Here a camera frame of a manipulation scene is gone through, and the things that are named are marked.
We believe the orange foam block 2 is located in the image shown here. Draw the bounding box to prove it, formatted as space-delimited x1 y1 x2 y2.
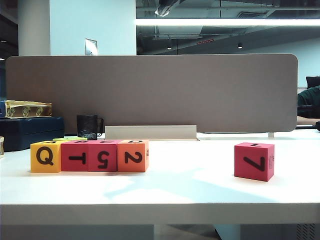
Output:
116 139 150 173

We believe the pink foam block 4 5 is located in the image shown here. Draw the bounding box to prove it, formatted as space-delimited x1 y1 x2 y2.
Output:
87 139 118 173

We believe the pink foam block T 4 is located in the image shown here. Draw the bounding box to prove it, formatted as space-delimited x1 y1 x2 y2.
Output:
60 139 90 173

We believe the yellow foam block Q T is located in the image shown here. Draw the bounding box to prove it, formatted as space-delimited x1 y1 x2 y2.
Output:
30 140 62 173

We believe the grey desk partition panel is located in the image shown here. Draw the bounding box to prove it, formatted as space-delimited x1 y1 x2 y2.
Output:
5 53 299 134

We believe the black mug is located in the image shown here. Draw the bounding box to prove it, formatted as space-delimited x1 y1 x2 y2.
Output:
76 114 105 141

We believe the green foam block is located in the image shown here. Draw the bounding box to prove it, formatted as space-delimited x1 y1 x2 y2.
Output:
52 136 88 142

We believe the paper sign on pillar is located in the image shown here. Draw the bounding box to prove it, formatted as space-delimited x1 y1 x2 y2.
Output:
84 37 98 56

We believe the pink foam block 7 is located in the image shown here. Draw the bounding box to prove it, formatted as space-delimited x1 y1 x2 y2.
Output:
234 141 275 182

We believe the dark blue case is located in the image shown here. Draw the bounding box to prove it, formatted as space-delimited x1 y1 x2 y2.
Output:
0 116 65 153

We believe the white table leg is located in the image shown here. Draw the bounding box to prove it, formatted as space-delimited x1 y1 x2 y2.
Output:
213 224 242 240

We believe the gold ornate box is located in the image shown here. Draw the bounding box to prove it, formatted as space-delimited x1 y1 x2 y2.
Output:
4 99 53 119

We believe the person in dark green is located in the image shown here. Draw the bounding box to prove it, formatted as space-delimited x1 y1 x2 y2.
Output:
296 84 320 118

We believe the black chair headrest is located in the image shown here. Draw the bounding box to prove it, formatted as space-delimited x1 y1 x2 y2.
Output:
306 76 320 89

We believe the white cable tray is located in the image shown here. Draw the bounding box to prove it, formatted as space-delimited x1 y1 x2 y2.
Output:
104 124 201 142

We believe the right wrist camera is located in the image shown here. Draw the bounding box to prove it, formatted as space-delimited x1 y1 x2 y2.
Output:
154 0 181 17

